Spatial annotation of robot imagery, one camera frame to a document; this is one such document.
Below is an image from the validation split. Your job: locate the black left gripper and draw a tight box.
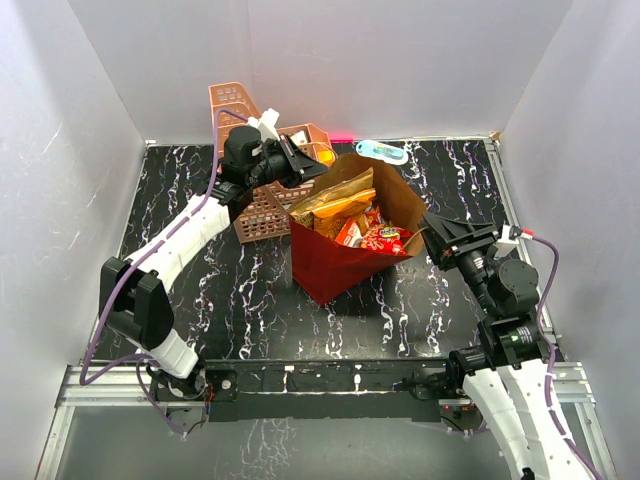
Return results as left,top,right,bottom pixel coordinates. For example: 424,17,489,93
247,134,329,190

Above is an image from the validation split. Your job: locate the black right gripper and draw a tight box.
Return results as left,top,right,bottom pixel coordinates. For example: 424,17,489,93
417,211,498,315

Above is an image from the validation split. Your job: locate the gold chips bag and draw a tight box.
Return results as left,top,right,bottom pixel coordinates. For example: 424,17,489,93
289,167,374,228

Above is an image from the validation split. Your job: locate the red brown paper bag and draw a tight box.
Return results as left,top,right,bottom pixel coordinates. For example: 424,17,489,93
289,154,426,305

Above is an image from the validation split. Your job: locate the orange honey dijon chips bag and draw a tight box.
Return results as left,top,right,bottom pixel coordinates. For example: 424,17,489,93
312,188,376,239

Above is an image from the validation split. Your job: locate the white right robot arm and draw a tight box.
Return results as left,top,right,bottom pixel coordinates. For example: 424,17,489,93
419,213,600,479

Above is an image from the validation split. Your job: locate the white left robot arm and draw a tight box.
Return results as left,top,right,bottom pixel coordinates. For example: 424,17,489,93
99,125,328,399

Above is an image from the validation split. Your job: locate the orange yellow block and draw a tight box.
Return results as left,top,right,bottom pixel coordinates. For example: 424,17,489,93
317,150,335,166

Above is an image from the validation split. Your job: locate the pink tape strip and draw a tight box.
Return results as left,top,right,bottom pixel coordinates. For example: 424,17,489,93
329,132,354,143

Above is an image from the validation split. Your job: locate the red peanut snack packet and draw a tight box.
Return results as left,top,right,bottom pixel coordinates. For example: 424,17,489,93
359,224,413,256

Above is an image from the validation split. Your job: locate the pink plastic tiered organizer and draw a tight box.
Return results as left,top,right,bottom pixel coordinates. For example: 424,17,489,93
209,82,336,243

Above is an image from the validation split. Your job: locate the blue white blister pack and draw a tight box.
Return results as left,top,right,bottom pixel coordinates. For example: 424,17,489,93
355,140,409,166

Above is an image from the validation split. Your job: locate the orange white snack packet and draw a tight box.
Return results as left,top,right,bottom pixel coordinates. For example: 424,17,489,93
335,219,363,248

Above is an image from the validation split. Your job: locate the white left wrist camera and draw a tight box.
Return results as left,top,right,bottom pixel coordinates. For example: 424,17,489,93
247,108,280,142

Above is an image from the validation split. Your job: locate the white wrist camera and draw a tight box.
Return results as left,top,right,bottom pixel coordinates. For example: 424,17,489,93
497,224,534,248
247,108,280,142

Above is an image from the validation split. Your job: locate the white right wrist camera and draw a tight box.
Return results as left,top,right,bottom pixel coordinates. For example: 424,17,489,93
497,224,534,248

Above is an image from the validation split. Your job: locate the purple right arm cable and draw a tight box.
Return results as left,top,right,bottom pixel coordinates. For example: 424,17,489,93
529,234,606,480

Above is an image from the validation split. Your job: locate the black aluminium front rail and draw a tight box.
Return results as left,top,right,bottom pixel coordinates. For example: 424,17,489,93
59,357,594,436

